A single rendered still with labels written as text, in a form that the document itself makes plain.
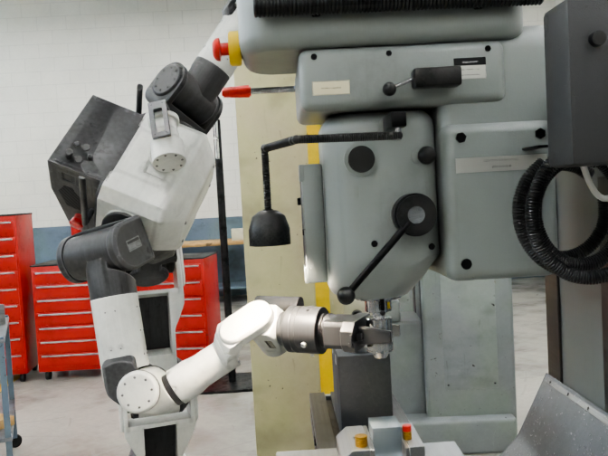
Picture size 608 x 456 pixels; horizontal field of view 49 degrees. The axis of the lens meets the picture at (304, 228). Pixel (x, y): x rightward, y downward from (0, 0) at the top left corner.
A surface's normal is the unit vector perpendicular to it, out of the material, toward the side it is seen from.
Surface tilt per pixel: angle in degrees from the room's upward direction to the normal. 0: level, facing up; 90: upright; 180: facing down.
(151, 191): 58
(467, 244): 90
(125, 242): 79
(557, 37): 90
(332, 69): 90
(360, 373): 90
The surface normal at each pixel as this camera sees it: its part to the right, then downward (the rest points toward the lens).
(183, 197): 0.82, -0.09
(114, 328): 0.00, -0.12
